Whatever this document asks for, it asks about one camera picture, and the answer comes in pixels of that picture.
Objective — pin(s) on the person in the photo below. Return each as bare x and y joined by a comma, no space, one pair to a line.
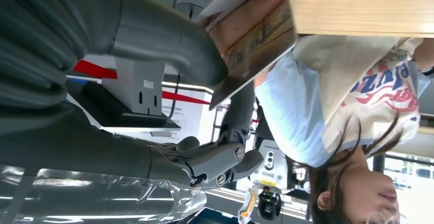
339,80

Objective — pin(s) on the black white humanoid robot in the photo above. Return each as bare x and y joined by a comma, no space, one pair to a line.
269,168

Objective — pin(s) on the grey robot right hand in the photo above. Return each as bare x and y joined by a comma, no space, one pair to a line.
101,154

